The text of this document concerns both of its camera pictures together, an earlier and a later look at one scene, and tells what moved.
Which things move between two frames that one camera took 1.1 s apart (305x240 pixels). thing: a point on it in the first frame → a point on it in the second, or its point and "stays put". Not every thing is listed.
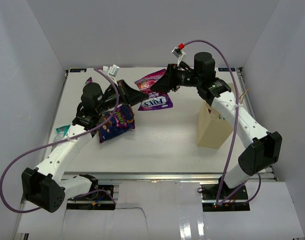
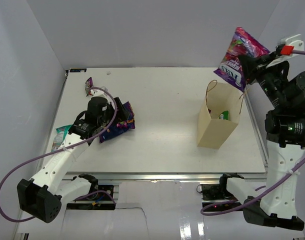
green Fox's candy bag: x=221 y=117 stays put
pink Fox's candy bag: x=156 y=100 → x=231 y=69
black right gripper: x=166 y=83 → x=251 y=65
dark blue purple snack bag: x=123 y=121 stays put
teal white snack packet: x=61 y=131 stays put
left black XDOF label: x=77 y=70 stays put
